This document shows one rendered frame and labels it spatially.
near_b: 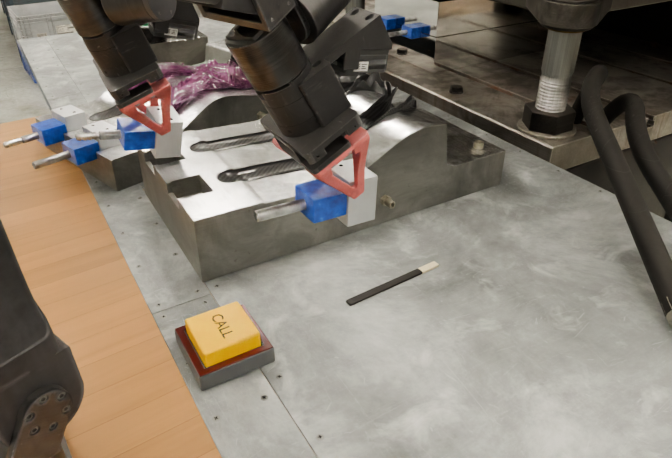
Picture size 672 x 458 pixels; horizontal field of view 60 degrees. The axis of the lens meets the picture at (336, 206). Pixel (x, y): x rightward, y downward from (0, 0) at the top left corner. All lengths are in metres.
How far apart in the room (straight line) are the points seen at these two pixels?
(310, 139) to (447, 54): 1.04
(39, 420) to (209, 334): 0.20
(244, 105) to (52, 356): 0.71
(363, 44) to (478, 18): 1.05
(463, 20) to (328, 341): 1.07
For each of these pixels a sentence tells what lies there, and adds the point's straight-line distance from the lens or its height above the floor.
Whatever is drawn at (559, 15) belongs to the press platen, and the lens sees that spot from 1.15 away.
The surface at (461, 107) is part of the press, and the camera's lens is 1.34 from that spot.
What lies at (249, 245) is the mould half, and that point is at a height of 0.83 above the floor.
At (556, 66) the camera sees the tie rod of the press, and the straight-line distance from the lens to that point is 1.19.
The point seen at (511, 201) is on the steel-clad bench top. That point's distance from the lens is 0.93.
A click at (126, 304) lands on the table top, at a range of 0.74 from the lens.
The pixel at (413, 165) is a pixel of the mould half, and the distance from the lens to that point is 0.83.
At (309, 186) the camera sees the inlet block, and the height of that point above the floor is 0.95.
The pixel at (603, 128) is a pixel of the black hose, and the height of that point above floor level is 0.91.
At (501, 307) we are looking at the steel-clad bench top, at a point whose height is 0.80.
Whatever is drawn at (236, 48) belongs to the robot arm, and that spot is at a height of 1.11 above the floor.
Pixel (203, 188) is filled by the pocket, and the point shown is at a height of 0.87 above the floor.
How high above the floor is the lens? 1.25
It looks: 31 degrees down
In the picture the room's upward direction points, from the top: straight up
